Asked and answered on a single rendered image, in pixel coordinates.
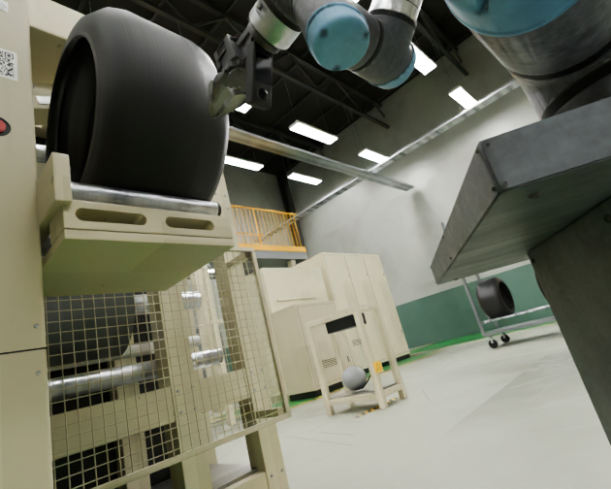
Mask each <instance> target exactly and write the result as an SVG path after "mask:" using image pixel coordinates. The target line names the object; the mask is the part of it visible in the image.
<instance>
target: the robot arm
mask: <svg viewBox="0 0 611 489"><path fill-rule="evenodd" d="M444 1H445V3H446V5H447V7H448V8H449V10H450V11H451V13H452V14H453V15H454V17H455V18H456V19H457V20H458V21H459V22H460V23H462V24H463V25H464V26H466V27H467V28H468V29H469V30H470V31H471V32H472V33H473V34H474V36H475V37H476V38H477V39H478V40H479V41H480V42H481V43H482V44H483V45H484V46H485V47H486V48H487V49H488V50H489V51H490V52H491V53H492V55H493V56H494V57H495V58H496V59H497V60H498V61H499V62H500V63H501V64H502V65H503V67H504V68H505V69H506V70H507V71H508V72H509V73H510V74H511V75H512V76H513V77H514V78H515V79H516V81H517V82H518V83H519V85H520V86H521V87H522V88H523V90H524V92H525V93H526V95H527V97H528V99H529V101H530V102H531V105H532V107H533V109H534V111H535V112H536V114H537V116H538V118H539V120H542V119H545V118H548V117H551V116H554V115H557V114H562V113H565V112H568V111H571V110H574V109H576V108H579V107H582V106H585V105H588V104H591V103H593V102H596V101H599V100H602V99H605V98H608V97H611V0H444ZM422 2H423V0H372V1H371V5H370V9H369V11H367V10H365V9H364V8H363V7H362V6H360V5H359V4H358V3H356V2H355V1H354V0H257V2H256V3H255V5H254V6H253V8H252V9H251V11H250V12H249V16H248V18H247V20H248V22H249V23H248V24H247V27H246V28H245V30H244V31H243V33H242V34H241V36H240V34H239V33H237V34H235V35H234V36H233V37H232V36H230V35H228V34H227V35H226V36H225V38H224V39H223V41H222V42H221V44H220V46H219V47H218V49H217V50H216V52H215V53H214V58H215V61H216V62H215V63H216V66H217V69H218V70H220V71H222V72H220V73H218V74H217V75H216V76H215V78H214V80H212V81H210V82H209V116H210V117H212V118H216V117H219V116H222V115H224V114H228V113H230V112H232V111H234V110H235V109H239V108H240V107H242V106H243V105H245V104H246V105H247V106H250V107H253V108H256V109H260V110H263V111H264V110H267V109H269V108H270V107H271V106H272V72H273V53H278V52H279V50H280V49H288V48H289V47H290V46H291V44H292V43H293V42H294V41H295V39H296V38H297V37H298V35H299V34H300V33H301V32H302V33H303V35H304V37H305V41H306V45H307V47H308V50H309V51H310V53H311V55H312V56H313V57H314V58H315V60H316V61H317V62H318V63H319V64H320V65H321V66H322V67H323V68H325V69H328V70H331V71H342V70H345V69H346V70H349V71H351V72H352V73H354V74H356V75H357V76H359V77H361V78H363V79H364V80H366V81H368V82H369V83H370V84H371V85H374V86H378V87H380V88H383V89H391V88H395V87H397V86H399V85H401V84H402V83H403V82H405V81H406V80H407V79H408V77H409V76H410V75H411V73H412V71H413V69H414V67H415V64H416V58H417V56H416V51H415V47H414V46H413V45H412V44H411V41H412V38H413V35H414V31H415V28H416V24H417V22H416V20H417V17H418V15H419V11H420V8H421V5H422ZM238 34H239V37H236V35H238ZM233 40H234V41H235V42H234V41H233ZM223 44H224V45H223ZM228 85H229V86H228Z"/></svg>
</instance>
